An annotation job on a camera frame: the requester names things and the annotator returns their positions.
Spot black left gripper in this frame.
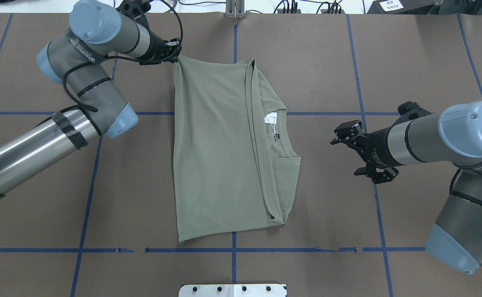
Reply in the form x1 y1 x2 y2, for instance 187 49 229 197
117 0 183 65

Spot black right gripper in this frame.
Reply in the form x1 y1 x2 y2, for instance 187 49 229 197
330 120 399 184

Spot olive green long-sleeve shirt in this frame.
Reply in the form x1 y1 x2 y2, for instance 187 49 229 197
173 56 301 242

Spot right robot arm grey silver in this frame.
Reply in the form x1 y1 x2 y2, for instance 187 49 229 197
331 100 482 275

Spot left robot arm grey silver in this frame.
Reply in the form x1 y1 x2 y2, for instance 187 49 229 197
0 0 183 199

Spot white garment hang tag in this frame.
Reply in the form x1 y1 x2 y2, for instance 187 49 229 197
264 111 279 139

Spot black box with white label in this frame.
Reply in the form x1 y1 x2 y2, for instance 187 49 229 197
366 0 442 15

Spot grey aluminium camera post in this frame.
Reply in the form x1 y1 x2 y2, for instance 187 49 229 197
224 0 246 19

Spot black cables at table edge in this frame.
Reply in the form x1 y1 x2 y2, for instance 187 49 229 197
274 0 345 14

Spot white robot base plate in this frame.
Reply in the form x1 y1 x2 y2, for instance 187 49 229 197
178 283 288 297

